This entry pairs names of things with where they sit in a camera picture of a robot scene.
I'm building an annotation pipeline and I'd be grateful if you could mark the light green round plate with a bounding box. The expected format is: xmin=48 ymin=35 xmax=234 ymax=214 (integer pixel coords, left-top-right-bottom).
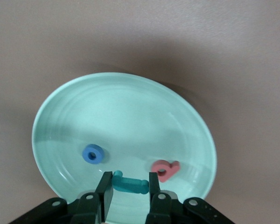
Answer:
xmin=32 ymin=72 xmax=217 ymax=224

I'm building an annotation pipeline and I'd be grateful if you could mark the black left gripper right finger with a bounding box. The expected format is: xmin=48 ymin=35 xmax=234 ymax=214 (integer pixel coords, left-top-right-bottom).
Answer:
xmin=146 ymin=172 xmax=234 ymax=224

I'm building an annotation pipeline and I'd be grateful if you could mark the brown table cover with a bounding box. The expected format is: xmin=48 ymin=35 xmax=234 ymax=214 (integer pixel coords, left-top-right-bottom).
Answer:
xmin=0 ymin=0 xmax=280 ymax=224

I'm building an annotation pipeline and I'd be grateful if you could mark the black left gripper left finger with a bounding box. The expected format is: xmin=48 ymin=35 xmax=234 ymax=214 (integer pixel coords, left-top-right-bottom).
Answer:
xmin=10 ymin=171 xmax=114 ymax=224

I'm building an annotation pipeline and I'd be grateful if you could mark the teal foam letter l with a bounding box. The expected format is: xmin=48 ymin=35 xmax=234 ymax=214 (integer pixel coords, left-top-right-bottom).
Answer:
xmin=112 ymin=170 xmax=150 ymax=195

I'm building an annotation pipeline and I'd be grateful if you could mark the blue foam letter o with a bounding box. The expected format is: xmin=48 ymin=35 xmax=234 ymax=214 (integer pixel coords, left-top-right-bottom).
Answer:
xmin=81 ymin=144 xmax=105 ymax=165

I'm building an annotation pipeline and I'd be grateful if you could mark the pink foam letter p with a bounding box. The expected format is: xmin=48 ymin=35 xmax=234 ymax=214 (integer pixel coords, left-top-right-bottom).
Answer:
xmin=151 ymin=160 xmax=180 ymax=183

